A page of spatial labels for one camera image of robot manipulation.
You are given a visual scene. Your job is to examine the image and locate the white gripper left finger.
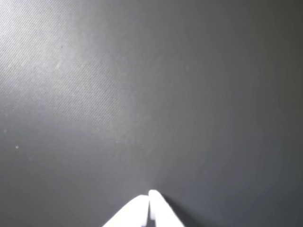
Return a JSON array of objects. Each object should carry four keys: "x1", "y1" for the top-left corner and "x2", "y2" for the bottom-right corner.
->
[{"x1": 101, "y1": 194, "x2": 151, "y2": 227}]

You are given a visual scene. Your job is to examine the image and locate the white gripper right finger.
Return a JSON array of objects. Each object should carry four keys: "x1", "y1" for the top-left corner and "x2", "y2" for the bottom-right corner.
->
[{"x1": 148, "y1": 189, "x2": 186, "y2": 227}]

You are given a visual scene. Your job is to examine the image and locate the dark grey table mat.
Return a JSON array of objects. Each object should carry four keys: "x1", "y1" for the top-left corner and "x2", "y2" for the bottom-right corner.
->
[{"x1": 0, "y1": 0, "x2": 303, "y2": 227}]

